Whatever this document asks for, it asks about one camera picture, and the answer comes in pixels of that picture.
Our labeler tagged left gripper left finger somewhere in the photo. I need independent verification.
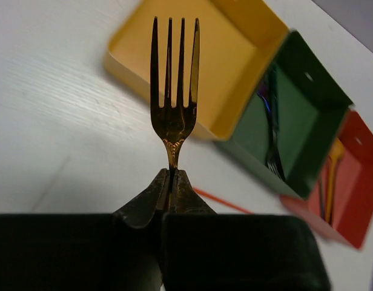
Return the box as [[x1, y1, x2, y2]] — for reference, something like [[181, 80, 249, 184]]
[[0, 169, 170, 290]]

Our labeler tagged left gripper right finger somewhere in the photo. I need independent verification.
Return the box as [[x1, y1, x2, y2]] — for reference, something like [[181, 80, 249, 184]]
[[161, 170, 331, 290]]

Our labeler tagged fork with green marbled handle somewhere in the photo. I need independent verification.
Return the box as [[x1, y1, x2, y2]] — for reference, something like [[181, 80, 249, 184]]
[[266, 65, 286, 181]]

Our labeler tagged gold fork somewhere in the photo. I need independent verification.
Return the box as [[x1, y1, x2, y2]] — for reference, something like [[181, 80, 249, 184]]
[[149, 16, 201, 190]]

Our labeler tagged purple iridescent fork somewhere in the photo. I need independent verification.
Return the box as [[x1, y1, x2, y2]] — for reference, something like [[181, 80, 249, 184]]
[[257, 76, 271, 116]]

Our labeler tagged orange chopstick upper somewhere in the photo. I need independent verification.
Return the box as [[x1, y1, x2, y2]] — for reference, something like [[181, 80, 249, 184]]
[[193, 187, 253, 215]]

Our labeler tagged white chopstick left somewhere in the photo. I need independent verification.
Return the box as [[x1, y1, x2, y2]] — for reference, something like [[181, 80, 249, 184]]
[[30, 156, 71, 212]]

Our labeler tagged red paper box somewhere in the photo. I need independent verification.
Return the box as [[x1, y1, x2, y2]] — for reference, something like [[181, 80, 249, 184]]
[[280, 111, 373, 249]]

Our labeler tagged green paper box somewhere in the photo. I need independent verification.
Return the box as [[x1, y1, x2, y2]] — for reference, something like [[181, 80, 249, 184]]
[[216, 30, 353, 199]]

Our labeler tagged yellow paper box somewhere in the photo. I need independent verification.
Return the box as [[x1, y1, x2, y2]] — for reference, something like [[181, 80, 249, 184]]
[[104, 1, 289, 141]]

